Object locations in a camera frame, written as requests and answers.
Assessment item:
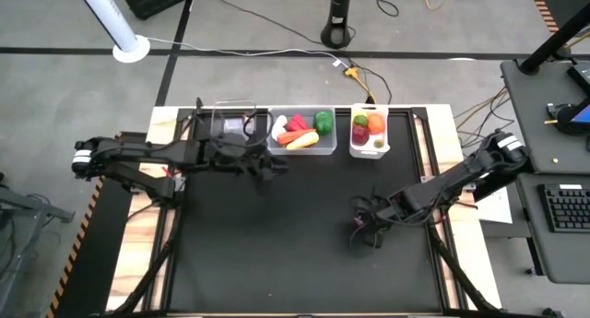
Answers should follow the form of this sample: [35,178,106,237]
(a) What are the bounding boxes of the white pole with round base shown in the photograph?
[73,0,152,65]

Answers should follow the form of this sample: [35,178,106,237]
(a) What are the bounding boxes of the white plastic basket with handles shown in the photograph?
[348,102,391,160]

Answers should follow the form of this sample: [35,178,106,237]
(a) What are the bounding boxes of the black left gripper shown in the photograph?
[219,144,289,194]

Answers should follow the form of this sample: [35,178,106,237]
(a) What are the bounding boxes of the white paper sheet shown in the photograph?
[476,187,514,225]

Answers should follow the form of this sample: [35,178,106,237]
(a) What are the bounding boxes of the white floor cable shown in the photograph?
[146,35,348,68]

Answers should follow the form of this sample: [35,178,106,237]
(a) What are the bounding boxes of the green bell pepper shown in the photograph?
[313,110,335,136]

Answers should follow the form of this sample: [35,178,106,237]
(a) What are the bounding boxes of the black keyboard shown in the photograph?
[537,183,590,234]

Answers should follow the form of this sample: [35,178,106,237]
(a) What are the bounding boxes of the yellow corn cob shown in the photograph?
[285,131,321,151]

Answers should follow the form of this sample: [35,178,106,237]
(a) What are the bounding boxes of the clear acrylic box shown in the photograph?
[210,100,257,139]

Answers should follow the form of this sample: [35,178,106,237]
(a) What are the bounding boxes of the black mat hazard-striped edge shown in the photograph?
[527,0,590,36]
[44,175,136,318]

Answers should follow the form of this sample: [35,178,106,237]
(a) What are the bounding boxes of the orange fruit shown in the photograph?
[367,113,386,135]

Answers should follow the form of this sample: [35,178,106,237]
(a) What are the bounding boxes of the orange carrot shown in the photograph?
[276,128,318,147]

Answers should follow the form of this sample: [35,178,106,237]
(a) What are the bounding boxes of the grey side desk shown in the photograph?
[500,58,590,285]

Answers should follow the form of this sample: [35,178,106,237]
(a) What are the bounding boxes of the frosted translucent plastic bin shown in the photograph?
[265,105,338,157]

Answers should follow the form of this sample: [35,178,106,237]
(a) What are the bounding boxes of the red apple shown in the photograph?
[351,124,371,147]

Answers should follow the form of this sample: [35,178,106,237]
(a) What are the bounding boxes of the black pole stand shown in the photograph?
[320,0,354,51]

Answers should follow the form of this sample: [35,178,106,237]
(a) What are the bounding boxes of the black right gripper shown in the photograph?
[348,195,403,251]

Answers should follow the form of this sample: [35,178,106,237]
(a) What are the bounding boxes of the white cauliflower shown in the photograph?
[270,114,289,142]

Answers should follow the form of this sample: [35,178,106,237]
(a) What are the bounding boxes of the yellow power plug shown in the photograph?
[343,65,377,103]

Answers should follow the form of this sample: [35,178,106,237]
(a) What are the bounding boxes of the black metal table frame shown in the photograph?
[104,104,504,318]

